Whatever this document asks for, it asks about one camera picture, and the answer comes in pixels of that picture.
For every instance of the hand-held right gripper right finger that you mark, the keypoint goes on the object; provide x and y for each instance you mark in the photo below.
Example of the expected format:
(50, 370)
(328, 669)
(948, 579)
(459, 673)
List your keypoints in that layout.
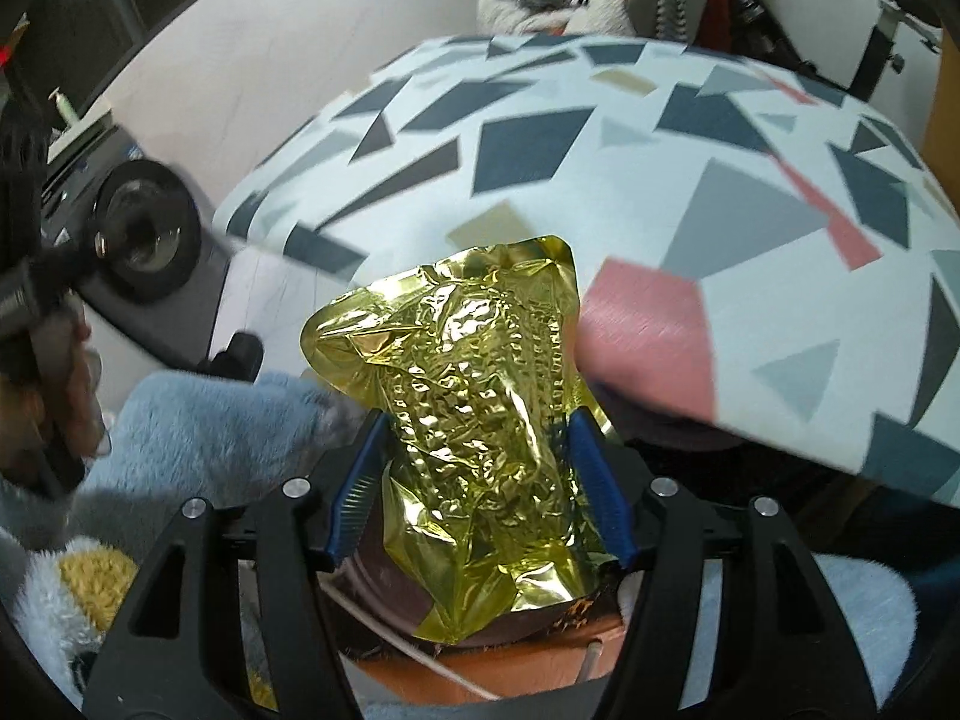
(600, 495)

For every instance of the dark framed window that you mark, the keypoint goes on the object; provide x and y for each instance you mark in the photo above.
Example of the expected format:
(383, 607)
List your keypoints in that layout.
(97, 0)

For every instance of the orange plastic object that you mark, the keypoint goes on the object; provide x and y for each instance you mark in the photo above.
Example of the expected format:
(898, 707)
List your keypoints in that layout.
(525, 667)

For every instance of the gold foil bag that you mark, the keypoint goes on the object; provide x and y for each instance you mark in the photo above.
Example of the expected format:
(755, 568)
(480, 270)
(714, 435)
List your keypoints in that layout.
(465, 390)

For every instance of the red garment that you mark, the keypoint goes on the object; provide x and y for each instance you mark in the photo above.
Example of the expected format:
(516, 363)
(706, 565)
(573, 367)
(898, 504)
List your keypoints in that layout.
(716, 7)

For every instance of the brown bowl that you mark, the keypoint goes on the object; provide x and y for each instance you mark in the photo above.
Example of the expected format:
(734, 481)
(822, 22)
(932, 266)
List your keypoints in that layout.
(450, 679)

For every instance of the white bottle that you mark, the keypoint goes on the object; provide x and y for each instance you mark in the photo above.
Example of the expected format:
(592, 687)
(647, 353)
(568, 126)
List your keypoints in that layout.
(66, 109)

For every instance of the white fleece garment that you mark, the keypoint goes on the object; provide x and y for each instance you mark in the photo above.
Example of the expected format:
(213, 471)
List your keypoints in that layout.
(525, 15)

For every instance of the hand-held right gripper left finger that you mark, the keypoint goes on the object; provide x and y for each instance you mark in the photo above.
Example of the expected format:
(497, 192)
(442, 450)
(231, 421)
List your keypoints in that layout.
(352, 495)

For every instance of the person's left hand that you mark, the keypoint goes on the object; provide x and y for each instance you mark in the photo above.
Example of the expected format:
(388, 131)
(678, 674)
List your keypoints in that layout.
(79, 390)

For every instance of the geometric patterned table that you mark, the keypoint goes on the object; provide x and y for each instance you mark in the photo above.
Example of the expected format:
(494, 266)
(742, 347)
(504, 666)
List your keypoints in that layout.
(600, 187)

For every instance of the yellow wooden panel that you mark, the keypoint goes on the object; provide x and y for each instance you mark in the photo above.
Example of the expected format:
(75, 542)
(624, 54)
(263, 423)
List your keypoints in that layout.
(946, 150)

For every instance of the washing machine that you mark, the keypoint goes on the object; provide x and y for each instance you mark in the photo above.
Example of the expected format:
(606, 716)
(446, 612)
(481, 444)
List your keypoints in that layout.
(150, 225)

